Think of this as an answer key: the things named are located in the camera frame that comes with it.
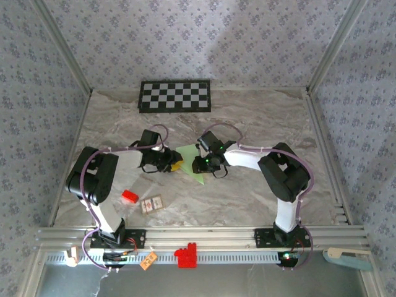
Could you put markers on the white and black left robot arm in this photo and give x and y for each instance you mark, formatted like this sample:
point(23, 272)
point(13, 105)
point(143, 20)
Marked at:
point(99, 182)

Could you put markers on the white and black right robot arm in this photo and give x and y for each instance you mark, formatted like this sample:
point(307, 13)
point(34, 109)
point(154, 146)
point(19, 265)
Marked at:
point(284, 173)

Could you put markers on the small printed cardboard box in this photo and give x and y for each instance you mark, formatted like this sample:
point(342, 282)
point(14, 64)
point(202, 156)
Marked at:
point(152, 204)

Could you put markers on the small red toy brick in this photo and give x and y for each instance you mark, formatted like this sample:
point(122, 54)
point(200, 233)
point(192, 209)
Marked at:
point(130, 196)

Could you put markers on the black and white checkerboard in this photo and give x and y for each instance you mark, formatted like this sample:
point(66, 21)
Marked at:
point(174, 96)

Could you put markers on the red toy brick stack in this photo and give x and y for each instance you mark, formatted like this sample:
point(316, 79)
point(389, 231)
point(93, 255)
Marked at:
point(186, 256)

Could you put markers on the orange tag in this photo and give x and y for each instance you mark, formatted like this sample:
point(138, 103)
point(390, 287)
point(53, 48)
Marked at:
point(148, 260)

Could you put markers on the black left controller board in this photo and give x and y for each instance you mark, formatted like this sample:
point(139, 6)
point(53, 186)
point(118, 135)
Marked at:
point(114, 259)

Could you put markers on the black controller board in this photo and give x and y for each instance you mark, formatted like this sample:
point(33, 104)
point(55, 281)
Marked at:
point(114, 259)
point(287, 259)

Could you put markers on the black right controller board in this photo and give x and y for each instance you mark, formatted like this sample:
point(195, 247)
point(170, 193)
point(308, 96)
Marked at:
point(287, 259)

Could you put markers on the small wooden hook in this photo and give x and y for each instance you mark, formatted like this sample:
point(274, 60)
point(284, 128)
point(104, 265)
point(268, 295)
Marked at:
point(71, 256)

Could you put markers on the aluminium front rail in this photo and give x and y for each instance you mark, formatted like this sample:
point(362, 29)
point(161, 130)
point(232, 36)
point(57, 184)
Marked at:
point(201, 236)

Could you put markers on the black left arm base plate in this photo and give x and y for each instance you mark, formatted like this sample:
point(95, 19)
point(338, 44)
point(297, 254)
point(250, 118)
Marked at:
point(137, 239)

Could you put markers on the aluminium side rail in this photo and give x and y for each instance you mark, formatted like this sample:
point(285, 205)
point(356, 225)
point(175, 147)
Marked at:
point(69, 161)
point(328, 161)

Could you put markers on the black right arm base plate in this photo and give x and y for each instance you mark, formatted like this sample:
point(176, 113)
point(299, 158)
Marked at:
point(263, 238)

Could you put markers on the aluminium frame post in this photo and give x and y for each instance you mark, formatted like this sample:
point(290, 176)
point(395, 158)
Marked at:
point(335, 46)
point(65, 46)

